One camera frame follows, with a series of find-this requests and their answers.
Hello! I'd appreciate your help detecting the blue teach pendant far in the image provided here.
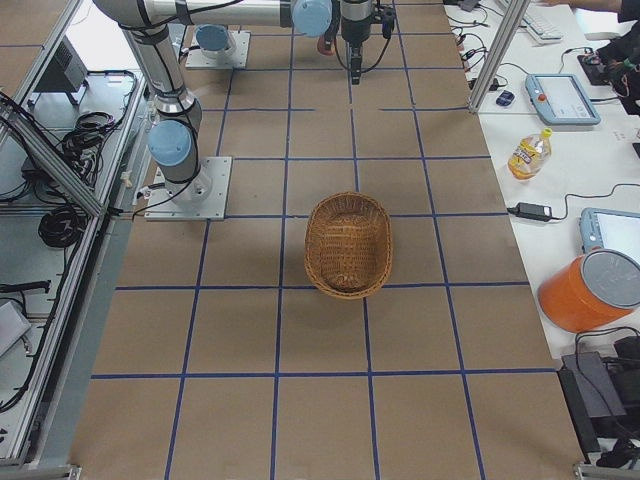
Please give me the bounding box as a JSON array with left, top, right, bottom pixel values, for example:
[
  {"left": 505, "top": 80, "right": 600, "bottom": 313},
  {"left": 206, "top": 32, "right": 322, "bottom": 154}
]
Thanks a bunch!
[{"left": 524, "top": 74, "right": 601, "bottom": 126}]

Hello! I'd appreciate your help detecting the blue teach pendant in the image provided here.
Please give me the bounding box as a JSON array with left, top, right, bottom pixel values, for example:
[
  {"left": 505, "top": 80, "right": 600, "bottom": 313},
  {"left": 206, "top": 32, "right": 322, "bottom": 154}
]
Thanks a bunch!
[
  {"left": 579, "top": 208, "right": 639, "bottom": 261},
  {"left": 524, "top": 74, "right": 601, "bottom": 126}
]

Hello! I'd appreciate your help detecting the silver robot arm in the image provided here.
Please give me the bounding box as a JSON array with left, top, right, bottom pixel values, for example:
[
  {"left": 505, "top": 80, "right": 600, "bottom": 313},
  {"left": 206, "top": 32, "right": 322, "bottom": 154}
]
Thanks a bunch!
[
  {"left": 95, "top": 1, "right": 382, "bottom": 127},
  {"left": 195, "top": 24, "right": 235, "bottom": 58}
]

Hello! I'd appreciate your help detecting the blue teach pendant near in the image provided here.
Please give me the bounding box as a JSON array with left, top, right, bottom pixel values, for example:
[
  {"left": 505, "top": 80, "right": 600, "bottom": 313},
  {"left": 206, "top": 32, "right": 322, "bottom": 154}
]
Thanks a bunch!
[{"left": 579, "top": 208, "right": 639, "bottom": 261}]

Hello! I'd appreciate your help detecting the black power adapter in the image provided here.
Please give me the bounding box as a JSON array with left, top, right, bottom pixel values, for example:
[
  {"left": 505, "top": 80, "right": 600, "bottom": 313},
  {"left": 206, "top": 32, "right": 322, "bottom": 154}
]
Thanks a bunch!
[{"left": 507, "top": 202, "right": 553, "bottom": 222}]

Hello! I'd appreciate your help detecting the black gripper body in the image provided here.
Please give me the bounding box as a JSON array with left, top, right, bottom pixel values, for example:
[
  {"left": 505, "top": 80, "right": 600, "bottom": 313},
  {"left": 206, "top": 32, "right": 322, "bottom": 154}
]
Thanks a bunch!
[{"left": 340, "top": 0, "right": 373, "bottom": 46}]

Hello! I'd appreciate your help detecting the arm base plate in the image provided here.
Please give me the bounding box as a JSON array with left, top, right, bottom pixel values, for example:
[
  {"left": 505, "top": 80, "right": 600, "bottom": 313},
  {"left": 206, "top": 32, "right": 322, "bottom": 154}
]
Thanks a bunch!
[
  {"left": 143, "top": 156, "right": 232, "bottom": 221},
  {"left": 185, "top": 30, "right": 251, "bottom": 70}
]

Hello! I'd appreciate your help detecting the aluminium frame post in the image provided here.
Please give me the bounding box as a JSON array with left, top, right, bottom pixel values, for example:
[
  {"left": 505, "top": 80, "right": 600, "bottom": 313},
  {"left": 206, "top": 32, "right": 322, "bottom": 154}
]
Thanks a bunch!
[{"left": 468, "top": 0, "right": 529, "bottom": 113}]

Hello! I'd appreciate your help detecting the orange cylindrical container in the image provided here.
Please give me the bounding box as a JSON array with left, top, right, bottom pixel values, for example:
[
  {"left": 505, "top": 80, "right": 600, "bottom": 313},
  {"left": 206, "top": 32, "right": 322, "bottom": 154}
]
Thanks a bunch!
[{"left": 537, "top": 249, "right": 639, "bottom": 333}]

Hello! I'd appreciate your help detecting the red apple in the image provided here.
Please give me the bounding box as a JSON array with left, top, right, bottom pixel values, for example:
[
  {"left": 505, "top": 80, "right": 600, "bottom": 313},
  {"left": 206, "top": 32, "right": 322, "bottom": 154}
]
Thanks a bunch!
[{"left": 316, "top": 37, "right": 334, "bottom": 56}]

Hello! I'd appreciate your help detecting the brown wicker basket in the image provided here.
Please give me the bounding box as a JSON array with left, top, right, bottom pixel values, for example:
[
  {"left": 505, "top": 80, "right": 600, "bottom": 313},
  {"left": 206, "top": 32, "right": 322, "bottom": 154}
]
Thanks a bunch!
[{"left": 304, "top": 192, "right": 393, "bottom": 300}]

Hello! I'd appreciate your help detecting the blue computer mouse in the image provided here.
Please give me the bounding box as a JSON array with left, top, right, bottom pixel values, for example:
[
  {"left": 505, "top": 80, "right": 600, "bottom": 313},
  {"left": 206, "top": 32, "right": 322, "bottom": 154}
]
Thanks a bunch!
[{"left": 495, "top": 90, "right": 515, "bottom": 107}]

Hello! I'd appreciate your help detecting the white keyboard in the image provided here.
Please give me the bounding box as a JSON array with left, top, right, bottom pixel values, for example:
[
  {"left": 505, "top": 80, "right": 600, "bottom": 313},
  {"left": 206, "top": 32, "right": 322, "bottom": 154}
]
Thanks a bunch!
[{"left": 522, "top": 6, "right": 564, "bottom": 45}]

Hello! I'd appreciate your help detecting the black cable bundle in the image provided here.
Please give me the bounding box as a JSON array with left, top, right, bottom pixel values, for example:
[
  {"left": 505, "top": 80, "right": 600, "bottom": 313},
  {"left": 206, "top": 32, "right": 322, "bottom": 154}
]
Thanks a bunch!
[{"left": 38, "top": 204, "right": 81, "bottom": 249}]

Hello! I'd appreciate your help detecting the yellow drink bottle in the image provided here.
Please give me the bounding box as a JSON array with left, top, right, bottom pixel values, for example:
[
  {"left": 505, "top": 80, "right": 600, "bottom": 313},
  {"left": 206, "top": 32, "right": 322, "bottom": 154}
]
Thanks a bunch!
[{"left": 507, "top": 127, "right": 553, "bottom": 180}]

